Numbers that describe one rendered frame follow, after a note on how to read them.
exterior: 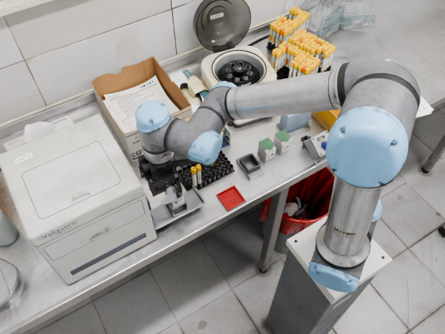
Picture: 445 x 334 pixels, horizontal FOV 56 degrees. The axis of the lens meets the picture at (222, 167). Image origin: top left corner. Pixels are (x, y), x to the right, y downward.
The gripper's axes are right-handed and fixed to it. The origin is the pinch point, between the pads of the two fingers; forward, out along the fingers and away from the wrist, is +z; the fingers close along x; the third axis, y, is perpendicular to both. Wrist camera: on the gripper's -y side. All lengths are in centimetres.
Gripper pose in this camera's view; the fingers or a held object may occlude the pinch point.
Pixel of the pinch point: (174, 192)
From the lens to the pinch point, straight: 120.4
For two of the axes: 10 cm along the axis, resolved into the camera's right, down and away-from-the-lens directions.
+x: 5.3, 7.0, -4.9
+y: -8.5, 4.3, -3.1
